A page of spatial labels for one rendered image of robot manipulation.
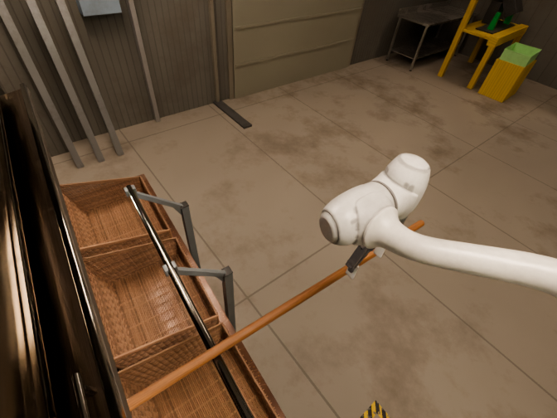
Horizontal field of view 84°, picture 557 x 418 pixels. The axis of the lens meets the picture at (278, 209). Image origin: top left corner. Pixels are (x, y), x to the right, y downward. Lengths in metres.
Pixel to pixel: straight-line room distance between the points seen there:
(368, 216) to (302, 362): 1.73
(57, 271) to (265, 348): 1.56
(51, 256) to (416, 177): 0.95
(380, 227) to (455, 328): 2.17
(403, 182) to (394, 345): 1.86
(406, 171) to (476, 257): 0.22
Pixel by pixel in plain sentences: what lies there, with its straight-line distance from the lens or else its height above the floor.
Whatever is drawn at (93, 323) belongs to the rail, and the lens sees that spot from 0.85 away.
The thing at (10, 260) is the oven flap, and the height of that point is 1.48.
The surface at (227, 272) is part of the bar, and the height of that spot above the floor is 0.95.
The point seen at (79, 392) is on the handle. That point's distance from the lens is 0.77.
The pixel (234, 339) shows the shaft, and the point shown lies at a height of 1.21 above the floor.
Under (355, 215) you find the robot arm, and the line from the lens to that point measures 0.65.
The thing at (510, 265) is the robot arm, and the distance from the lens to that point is 0.67.
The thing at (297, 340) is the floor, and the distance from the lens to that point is 2.32.
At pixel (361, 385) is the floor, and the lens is 2.32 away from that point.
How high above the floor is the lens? 2.15
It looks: 46 degrees down
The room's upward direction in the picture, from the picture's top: 6 degrees clockwise
